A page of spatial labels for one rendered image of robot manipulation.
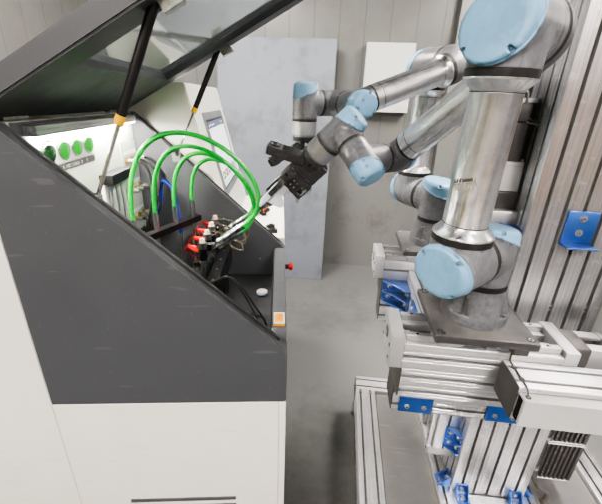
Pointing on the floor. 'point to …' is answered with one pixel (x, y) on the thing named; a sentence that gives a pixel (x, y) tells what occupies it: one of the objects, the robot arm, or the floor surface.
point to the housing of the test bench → (4, 372)
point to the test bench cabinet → (176, 452)
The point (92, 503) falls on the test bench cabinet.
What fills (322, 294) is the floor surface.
